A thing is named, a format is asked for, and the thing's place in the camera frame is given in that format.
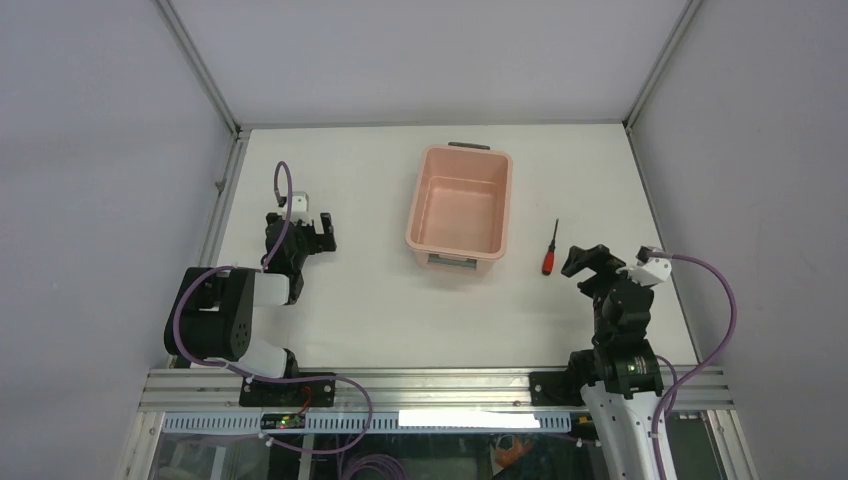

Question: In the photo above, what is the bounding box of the red handled screwdriver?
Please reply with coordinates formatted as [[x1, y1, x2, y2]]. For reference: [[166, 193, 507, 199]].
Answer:
[[541, 219, 559, 276]]

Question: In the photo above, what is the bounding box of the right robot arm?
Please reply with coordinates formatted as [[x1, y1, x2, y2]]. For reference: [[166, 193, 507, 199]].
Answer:
[[561, 245, 677, 479]]

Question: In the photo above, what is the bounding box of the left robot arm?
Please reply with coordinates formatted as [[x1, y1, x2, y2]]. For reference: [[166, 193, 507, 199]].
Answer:
[[163, 212, 337, 406]]

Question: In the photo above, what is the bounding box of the pink plastic bin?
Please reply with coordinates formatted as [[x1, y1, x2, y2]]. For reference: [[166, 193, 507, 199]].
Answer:
[[405, 142, 513, 276]]

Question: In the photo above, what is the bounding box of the small green circuit board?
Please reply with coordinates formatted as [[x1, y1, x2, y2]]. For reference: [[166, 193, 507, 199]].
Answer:
[[260, 413, 306, 431]]

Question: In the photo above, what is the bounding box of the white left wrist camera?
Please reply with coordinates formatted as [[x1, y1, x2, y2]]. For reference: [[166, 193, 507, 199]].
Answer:
[[283, 191, 312, 223]]

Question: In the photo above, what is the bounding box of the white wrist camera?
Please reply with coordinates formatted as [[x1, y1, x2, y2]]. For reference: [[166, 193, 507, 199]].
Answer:
[[283, 191, 312, 223], [621, 246, 672, 288]]

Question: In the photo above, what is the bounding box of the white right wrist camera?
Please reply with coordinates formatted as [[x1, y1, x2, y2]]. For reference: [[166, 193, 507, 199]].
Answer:
[[621, 246, 672, 288]]

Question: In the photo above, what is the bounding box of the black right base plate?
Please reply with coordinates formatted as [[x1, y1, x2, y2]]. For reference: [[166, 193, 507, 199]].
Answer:
[[528, 370, 586, 407]]

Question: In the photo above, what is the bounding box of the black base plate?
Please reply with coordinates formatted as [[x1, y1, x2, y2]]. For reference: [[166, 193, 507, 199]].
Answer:
[[238, 372, 336, 409], [528, 370, 586, 407]]

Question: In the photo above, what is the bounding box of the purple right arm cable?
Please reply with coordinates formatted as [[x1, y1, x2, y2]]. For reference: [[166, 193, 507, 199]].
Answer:
[[646, 248, 738, 480]]

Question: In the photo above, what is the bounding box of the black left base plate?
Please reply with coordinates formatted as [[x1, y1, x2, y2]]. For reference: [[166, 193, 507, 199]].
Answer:
[[238, 372, 336, 409]]

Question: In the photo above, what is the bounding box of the white slotted cable duct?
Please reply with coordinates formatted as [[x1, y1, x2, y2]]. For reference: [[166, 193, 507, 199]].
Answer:
[[162, 410, 572, 436]]

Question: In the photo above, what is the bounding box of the aluminium front rail frame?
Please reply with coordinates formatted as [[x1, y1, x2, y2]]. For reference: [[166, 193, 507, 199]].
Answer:
[[137, 365, 735, 415]]

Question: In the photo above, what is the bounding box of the aluminium left corner post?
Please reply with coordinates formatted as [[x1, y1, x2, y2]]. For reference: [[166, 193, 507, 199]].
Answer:
[[152, 0, 241, 136]]

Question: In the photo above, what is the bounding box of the aluminium corner post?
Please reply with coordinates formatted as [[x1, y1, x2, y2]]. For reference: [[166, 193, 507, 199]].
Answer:
[[623, 0, 704, 134], [152, 0, 241, 136]]

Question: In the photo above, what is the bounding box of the aluminium right corner post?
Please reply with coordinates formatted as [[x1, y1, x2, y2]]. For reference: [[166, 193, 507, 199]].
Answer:
[[623, 0, 704, 134]]

